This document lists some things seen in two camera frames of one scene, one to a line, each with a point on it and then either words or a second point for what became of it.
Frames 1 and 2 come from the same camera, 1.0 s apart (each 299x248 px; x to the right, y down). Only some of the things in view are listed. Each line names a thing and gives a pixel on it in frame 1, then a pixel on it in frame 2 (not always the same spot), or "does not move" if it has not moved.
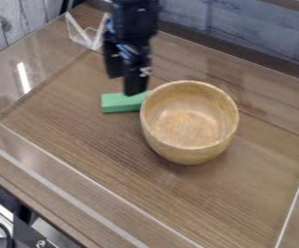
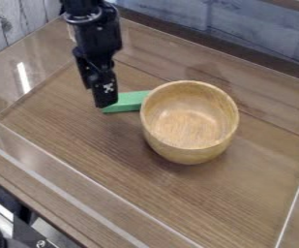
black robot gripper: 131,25 -> 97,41
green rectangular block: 120,103 does not move
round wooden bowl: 189,119 does not move
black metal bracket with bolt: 25,236 does not move
